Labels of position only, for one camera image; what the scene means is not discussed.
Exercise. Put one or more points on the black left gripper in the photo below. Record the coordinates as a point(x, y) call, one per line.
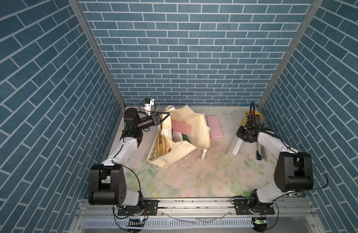
point(154, 118)

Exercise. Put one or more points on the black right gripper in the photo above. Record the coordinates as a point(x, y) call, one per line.
point(238, 133)

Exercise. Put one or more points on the white pencil case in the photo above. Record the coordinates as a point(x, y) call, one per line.
point(235, 146)

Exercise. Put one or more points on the rounded pink pouch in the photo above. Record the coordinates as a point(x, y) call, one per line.
point(181, 127)

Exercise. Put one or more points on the floral cream canvas bag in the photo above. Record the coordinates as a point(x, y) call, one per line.
point(169, 147)

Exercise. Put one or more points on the pink pencil case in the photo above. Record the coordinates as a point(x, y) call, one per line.
point(216, 130)

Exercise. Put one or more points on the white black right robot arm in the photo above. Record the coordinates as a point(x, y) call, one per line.
point(293, 172)

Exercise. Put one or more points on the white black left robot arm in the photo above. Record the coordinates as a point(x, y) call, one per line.
point(107, 184)

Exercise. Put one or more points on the dark green case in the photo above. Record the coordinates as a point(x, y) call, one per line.
point(185, 138)

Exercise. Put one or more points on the yellow pen cup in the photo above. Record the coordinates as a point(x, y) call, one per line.
point(252, 119)

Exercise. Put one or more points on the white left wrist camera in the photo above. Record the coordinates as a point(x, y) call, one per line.
point(149, 105)

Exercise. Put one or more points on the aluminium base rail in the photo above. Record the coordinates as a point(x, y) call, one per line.
point(201, 215)

